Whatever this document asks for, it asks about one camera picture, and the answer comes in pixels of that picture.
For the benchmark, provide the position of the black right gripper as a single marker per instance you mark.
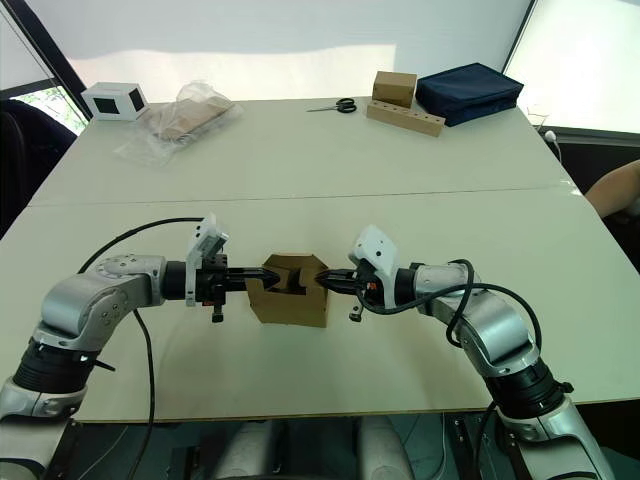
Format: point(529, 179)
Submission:
point(367, 290)

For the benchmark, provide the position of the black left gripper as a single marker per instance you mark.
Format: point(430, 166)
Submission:
point(212, 280)

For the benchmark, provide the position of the small cardboard box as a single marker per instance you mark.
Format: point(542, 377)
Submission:
point(394, 89)
point(290, 307)

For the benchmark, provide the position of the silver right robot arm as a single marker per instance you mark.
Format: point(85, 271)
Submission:
point(495, 325)

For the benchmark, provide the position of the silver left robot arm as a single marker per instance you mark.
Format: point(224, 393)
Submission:
point(75, 300)

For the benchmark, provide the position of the clear plastic bag with cardboard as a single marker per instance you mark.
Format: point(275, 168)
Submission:
point(180, 122)

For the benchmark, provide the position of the small closed cardboard box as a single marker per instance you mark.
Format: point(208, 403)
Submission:
point(394, 89)

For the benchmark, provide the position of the white box with black window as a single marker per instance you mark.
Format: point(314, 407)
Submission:
point(107, 104)

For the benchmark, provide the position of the wooden block with holes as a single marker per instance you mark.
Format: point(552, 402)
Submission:
point(405, 120)

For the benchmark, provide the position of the grey rounded shape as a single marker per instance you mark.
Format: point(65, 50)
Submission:
point(247, 452)
point(385, 450)

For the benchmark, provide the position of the navy blue fabric case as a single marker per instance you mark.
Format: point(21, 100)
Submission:
point(467, 95)

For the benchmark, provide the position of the dark chair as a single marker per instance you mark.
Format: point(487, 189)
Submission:
point(30, 145)

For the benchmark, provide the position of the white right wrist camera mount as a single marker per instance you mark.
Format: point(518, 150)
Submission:
point(372, 247)

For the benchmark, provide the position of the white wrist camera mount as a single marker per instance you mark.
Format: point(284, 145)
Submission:
point(205, 240)
point(372, 247)

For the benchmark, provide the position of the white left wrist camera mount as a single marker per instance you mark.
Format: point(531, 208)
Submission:
point(205, 240)

